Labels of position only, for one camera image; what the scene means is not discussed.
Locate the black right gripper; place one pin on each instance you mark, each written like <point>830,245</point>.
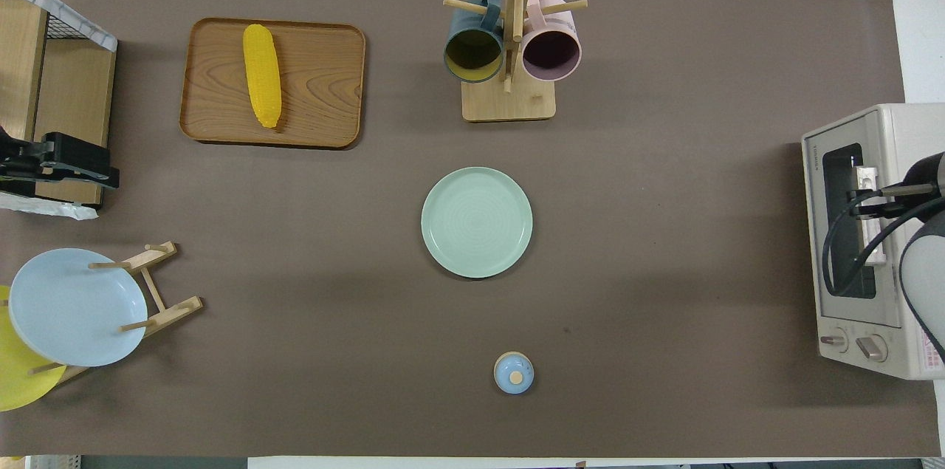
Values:
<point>923,172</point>

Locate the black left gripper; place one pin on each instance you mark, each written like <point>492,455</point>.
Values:
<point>22,166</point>

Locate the glass oven door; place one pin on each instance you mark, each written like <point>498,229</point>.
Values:
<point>813,188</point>

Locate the yellow corn cob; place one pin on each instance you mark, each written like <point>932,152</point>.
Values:
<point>262,77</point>

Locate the mint green plate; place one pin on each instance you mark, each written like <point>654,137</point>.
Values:
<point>476,221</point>

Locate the cream toaster oven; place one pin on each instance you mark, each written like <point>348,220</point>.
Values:
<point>904,129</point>

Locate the silver oven knob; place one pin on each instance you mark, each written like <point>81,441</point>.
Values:
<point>834,341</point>
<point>872,348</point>

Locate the light blue plate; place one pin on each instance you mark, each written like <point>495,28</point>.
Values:
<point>74,306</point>

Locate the wooden plate rack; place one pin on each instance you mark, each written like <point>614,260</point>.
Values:
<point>173,312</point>

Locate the yellow plate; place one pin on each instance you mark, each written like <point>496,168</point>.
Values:
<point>18,384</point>

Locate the brown table mat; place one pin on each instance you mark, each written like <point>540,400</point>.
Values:
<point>664,159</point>

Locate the brown wooden tray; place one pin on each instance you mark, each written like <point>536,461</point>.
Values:
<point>317,85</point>

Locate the pink mug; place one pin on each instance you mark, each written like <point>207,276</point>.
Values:
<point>552,55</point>

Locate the wooden mug tree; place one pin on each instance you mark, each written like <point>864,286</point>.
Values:
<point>509,103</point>

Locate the dark blue mug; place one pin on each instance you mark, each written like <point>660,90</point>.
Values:
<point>472,55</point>

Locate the blue jar with wooden knob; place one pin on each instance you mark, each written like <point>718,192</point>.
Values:
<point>513,373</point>

